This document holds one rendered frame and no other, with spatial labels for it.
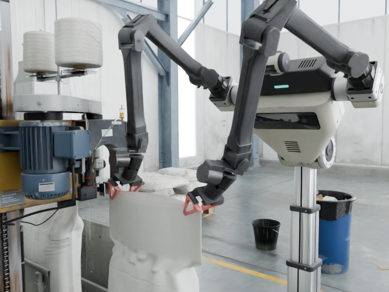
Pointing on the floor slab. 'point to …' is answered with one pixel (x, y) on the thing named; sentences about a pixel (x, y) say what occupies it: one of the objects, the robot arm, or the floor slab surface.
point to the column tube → (14, 243)
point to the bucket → (265, 233)
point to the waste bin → (334, 230)
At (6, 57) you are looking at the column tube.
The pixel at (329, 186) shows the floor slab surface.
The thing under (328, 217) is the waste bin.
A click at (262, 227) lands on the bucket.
